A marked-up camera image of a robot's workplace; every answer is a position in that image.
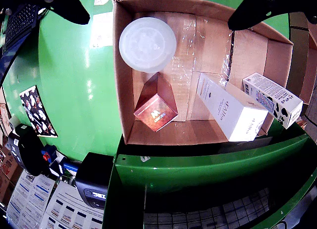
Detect open brown cardboard box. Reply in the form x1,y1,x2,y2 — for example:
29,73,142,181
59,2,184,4
288,10,317,49
286,25,317,105

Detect black laptop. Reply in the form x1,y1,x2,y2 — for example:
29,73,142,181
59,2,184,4
0,3,42,86

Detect tall plain white carton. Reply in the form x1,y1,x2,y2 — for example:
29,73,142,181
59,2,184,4
197,72,269,142

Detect white plastic bottle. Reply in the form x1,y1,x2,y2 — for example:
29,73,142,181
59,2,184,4
118,17,177,73

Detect shallow cardboard tray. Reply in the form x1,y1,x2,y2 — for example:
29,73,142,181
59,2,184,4
112,0,294,146

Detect blue handled tool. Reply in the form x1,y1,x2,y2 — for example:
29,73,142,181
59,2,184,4
63,162,80,173

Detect blue box red button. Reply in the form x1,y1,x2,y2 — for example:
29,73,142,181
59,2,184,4
41,144,57,163

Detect green metal shelf rack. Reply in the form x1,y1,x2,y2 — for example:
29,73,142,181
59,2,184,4
101,117,317,229

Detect white tape roll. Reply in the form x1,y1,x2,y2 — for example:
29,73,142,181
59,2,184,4
8,114,20,127

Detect white sheet swatch grid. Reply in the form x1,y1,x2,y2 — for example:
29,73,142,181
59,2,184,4
39,181,105,229

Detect red brown product box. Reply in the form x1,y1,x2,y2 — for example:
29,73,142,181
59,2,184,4
133,72,178,132

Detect white cow print carton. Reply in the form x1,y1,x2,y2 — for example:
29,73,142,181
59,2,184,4
242,72,304,130

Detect black printer with display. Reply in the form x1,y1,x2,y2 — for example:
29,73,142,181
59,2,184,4
75,152,114,210

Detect white sheet blue bars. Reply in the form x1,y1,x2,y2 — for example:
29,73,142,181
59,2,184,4
6,171,56,227

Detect black floral printed card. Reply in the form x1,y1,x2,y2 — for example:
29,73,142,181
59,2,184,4
19,85,58,138

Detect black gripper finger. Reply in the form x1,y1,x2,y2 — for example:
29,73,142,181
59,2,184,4
227,0,317,31
0,0,90,25

